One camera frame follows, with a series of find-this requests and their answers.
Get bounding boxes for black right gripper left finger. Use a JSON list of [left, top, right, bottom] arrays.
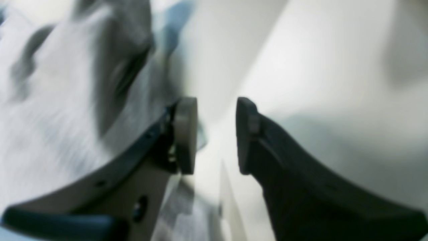
[[2, 97, 198, 241]]

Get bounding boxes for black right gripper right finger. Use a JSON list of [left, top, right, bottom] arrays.
[[236, 97, 427, 241]]

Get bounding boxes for grey t-shirt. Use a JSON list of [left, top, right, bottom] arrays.
[[0, 0, 224, 241]]

